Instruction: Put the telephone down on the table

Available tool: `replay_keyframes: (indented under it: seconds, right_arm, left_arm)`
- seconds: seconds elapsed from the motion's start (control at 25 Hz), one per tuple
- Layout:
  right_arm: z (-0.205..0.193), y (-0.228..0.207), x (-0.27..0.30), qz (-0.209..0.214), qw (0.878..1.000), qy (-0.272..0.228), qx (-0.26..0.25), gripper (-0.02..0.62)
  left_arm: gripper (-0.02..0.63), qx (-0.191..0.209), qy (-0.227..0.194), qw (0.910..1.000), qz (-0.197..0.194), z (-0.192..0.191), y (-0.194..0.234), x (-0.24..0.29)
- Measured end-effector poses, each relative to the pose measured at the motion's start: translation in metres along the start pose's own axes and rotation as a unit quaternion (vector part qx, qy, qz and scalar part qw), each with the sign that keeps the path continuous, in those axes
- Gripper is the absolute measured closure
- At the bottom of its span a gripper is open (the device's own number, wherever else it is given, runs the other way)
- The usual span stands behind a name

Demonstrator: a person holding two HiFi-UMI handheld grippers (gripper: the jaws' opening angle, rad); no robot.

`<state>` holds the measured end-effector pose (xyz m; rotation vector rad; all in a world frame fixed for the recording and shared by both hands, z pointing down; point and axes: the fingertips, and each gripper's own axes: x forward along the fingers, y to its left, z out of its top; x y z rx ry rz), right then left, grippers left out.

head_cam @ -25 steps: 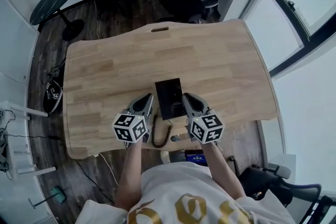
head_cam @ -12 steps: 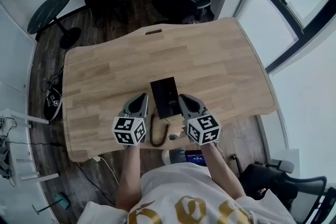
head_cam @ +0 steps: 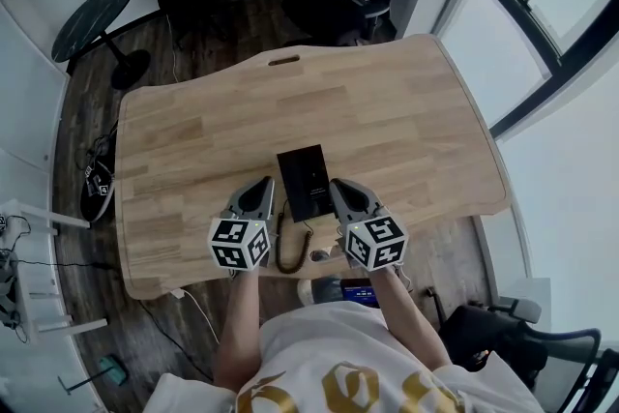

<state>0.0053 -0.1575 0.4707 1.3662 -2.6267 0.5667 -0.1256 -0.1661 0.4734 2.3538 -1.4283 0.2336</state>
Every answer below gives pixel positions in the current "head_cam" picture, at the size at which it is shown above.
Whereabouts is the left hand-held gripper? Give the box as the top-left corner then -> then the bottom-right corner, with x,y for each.
208,175 -> 278,275

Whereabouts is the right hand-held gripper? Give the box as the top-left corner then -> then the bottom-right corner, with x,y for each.
330,178 -> 410,274

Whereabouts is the black telephone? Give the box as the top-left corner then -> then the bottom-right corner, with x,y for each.
276,143 -> 336,223

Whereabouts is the person's left forearm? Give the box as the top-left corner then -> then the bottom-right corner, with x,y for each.
212,272 -> 265,396

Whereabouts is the person's right forearm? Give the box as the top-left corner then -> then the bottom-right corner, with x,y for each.
369,266 -> 454,372

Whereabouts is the dark device with blue screen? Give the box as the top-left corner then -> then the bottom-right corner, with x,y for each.
339,279 -> 381,310

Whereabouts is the person's jeans leg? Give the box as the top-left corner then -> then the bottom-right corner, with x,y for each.
310,274 -> 343,305

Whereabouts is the person's white shoe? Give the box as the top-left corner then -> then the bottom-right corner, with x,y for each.
296,279 -> 315,307

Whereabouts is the white shirt with gold print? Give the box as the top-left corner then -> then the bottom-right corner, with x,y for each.
156,302 -> 548,413

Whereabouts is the light wooden table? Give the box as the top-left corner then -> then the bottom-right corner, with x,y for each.
114,33 -> 512,301

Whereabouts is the black device with printed tags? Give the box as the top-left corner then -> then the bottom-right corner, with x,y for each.
78,161 -> 118,224

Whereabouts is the black chair with grey armrest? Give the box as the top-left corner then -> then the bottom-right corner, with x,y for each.
436,297 -> 619,413

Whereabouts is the green floor object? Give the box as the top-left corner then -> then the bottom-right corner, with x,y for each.
98,353 -> 129,387

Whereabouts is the white metal rack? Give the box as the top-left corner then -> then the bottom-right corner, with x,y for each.
0,199 -> 108,345

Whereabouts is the round black marble side table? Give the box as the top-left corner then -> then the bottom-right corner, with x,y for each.
51,0 -> 152,91

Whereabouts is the black coiled telephone cord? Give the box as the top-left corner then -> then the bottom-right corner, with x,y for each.
275,200 -> 315,276

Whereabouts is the white charger cable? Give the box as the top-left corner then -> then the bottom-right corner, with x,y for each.
170,287 -> 220,345

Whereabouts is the black floor cable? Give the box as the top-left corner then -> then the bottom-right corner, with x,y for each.
138,299 -> 215,384

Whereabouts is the white floor cable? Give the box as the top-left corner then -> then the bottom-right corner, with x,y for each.
165,13 -> 179,84

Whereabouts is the black window frame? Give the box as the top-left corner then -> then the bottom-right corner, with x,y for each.
429,0 -> 619,142

